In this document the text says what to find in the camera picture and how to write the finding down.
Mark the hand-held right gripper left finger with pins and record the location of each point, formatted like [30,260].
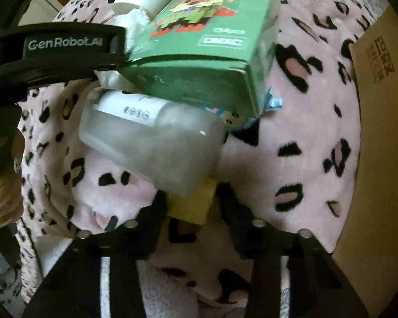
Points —
[152,220]

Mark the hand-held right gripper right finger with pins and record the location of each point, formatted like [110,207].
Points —
[237,228]

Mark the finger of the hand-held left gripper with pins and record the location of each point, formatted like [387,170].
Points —
[69,68]
[69,43]

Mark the small yellow box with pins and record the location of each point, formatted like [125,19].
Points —
[192,205]

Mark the frosted plastic bottle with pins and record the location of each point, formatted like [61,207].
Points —
[152,145]

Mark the blue cartoon snack packet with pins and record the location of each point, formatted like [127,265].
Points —
[273,102]

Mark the green toy bricks box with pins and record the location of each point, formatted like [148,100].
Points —
[202,39]

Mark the brown cardboard box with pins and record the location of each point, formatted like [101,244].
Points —
[384,145]

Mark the person's left hand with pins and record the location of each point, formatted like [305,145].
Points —
[6,185]

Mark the cream wardrobe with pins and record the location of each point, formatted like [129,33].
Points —
[41,6]

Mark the pink leopard print blanket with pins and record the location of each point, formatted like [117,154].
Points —
[301,145]

